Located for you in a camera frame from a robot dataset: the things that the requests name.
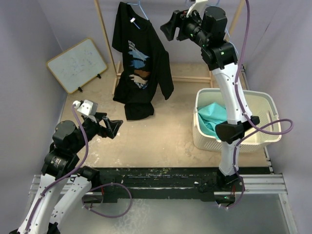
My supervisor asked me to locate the small whiteboard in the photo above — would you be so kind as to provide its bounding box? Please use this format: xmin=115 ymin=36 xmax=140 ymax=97
xmin=46 ymin=38 xmax=107 ymax=94

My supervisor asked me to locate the light blue wire hanger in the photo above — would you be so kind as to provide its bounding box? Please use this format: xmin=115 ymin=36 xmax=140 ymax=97
xmin=185 ymin=0 xmax=238 ymax=54

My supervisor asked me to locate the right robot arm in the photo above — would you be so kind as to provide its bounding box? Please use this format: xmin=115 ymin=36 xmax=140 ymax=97
xmin=160 ymin=6 xmax=260 ymax=191

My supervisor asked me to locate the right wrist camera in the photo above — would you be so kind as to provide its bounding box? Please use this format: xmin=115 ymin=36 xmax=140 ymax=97
xmin=186 ymin=0 xmax=208 ymax=18

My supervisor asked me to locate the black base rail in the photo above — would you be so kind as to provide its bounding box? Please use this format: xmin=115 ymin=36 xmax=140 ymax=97
xmin=78 ymin=166 xmax=244 ymax=203

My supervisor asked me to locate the wooden clothes rack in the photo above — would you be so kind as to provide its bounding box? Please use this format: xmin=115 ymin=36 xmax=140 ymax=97
xmin=94 ymin=0 xmax=245 ymax=95

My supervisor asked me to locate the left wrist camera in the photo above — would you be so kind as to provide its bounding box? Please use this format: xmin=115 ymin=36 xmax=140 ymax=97
xmin=72 ymin=99 xmax=98 ymax=123

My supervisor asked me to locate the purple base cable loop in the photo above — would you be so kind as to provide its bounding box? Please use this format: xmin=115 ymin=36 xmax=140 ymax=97
xmin=81 ymin=182 xmax=134 ymax=218

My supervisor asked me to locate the white laundry basket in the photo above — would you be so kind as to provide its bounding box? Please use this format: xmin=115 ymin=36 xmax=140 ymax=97
xmin=193 ymin=88 xmax=282 ymax=153

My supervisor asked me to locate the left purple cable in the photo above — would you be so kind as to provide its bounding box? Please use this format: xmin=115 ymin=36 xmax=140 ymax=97
xmin=24 ymin=102 xmax=89 ymax=232

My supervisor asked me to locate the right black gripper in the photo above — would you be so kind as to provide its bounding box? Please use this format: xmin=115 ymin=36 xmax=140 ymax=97
xmin=160 ymin=5 xmax=208 ymax=48

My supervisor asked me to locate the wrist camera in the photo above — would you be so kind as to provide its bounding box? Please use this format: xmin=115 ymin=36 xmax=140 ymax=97
xmin=72 ymin=99 xmax=98 ymax=123
xmin=186 ymin=0 xmax=208 ymax=18

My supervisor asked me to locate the teal t shirt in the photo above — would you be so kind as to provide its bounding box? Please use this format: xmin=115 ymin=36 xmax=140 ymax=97
xmin=197 ymin=102 xmax=227 ymax=140

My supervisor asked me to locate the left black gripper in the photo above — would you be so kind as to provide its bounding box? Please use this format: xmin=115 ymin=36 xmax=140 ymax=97
xmin=71 ymin=111 xmax=122 ymax=153

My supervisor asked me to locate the black t shirt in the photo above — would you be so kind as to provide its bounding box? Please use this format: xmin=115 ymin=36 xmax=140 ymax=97
xmin=112 ymin=2 xmax=174 ymax=120

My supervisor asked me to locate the blue hanger of black shirt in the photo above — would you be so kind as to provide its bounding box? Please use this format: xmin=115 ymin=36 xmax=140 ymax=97
xmin=127 ymin=0 xmax=149 ymax=29

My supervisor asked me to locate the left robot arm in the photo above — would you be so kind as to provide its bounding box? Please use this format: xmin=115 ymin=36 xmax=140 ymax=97
xmin=12 ymin=113 xmax=123 ymax=234

